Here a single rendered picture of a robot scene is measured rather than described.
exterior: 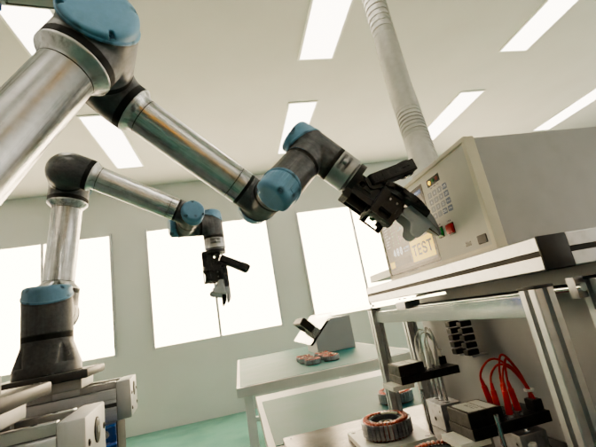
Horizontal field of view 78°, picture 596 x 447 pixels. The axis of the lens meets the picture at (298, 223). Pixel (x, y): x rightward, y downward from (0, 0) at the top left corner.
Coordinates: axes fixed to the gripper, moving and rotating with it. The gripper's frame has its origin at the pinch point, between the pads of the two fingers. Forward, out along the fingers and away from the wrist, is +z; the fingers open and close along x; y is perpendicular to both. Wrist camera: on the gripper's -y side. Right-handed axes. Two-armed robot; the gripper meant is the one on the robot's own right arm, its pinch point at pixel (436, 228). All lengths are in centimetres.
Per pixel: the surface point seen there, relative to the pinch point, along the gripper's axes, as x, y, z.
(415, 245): -11.1, 0.5, 1.3
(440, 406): -16.8, 26.2, 26.2
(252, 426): -157, 75, 18
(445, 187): 5.8, -5.0, -4.3
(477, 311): 9.8, 13.9, 9.9
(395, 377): -20.2, 26.6, 15.7
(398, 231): -17.7, -3.1, -2.3
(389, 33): -124, -170, -55
